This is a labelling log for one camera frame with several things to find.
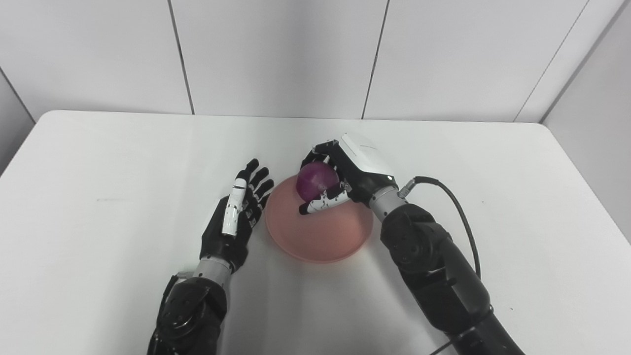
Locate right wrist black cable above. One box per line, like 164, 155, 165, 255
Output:
398, 176, 482, 279

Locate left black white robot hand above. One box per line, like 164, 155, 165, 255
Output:
199, 158, 275, 273

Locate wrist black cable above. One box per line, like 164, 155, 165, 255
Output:
398, 176, 482, 279
163, 270, 194, 301

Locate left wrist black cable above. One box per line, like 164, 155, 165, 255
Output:
163, 270, 194, 301

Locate pink round plate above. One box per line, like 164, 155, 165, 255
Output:
265, 175, 374, 263

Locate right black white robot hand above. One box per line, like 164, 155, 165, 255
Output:
298, 132, 399, 216

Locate purple red onion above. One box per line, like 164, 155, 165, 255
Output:
296, 162, 341, 203

